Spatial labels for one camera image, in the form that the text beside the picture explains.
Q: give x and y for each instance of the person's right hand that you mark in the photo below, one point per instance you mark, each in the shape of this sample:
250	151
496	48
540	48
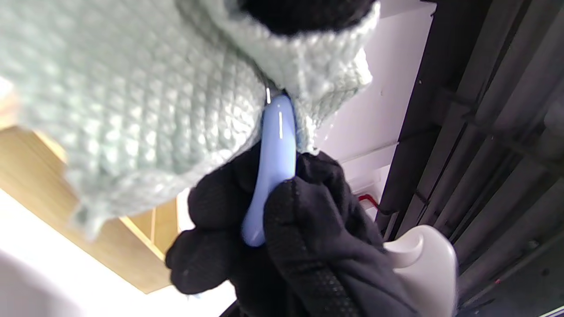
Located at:
308	246

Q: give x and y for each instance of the person's left hand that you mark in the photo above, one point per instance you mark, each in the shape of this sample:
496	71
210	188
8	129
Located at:
308	15

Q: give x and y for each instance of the green fish scale cleaning cloth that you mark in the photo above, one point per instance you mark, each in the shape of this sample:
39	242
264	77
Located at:
132	88

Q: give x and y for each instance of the wooden cutlery tray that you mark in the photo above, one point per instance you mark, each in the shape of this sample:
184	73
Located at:
110	251

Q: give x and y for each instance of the black round controller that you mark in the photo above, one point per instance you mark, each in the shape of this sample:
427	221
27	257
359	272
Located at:
427	264

